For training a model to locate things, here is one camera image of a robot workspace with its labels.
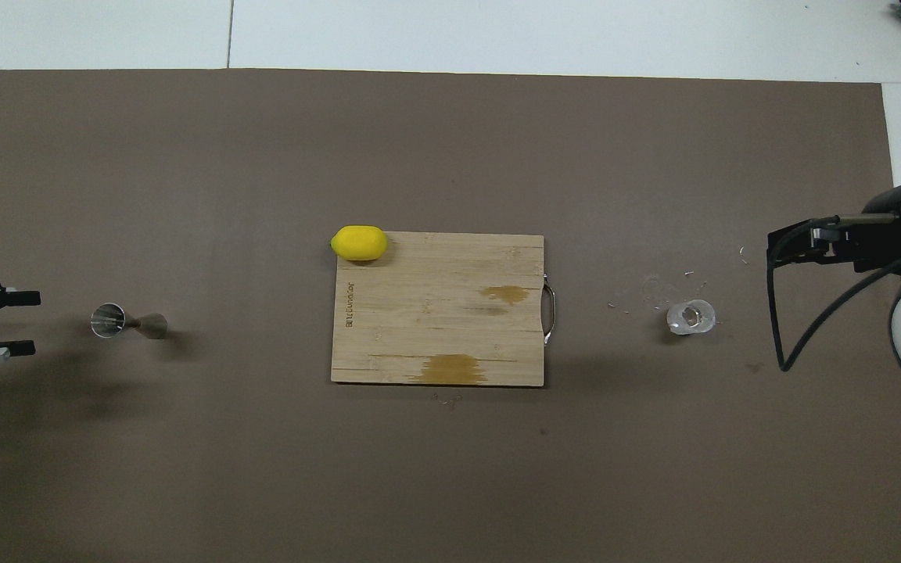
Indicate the yellow lemon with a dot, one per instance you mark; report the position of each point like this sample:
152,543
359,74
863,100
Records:
359,243

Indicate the steel double jigger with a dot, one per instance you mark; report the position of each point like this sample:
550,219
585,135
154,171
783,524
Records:
110,320

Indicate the brown paper table mat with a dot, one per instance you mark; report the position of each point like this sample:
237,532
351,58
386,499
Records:
184,156

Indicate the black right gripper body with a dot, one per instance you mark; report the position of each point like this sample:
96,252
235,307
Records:
865,244

